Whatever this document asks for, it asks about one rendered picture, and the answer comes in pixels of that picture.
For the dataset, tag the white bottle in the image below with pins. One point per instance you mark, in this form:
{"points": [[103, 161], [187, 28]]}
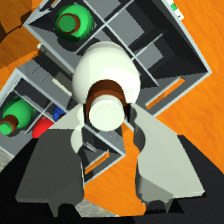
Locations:
{"points": [[104, 78]]}

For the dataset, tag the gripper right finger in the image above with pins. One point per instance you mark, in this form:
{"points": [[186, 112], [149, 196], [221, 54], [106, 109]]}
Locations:
{"points": [[172, 169]]}

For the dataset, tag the green bottle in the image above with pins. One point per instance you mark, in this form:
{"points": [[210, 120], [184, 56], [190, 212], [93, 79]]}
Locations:
{"points": [[77, 22], [17, 114]]}

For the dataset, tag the white paper pick list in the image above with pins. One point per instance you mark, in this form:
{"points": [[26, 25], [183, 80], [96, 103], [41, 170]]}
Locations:
{"points": [[176, 10]]}

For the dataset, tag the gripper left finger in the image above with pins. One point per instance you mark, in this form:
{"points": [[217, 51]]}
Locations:
{"points": [[45, 173]]}

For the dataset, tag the blue bottle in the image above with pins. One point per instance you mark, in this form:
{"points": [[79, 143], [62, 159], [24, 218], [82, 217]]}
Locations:
{"points": [[58, 113]]}

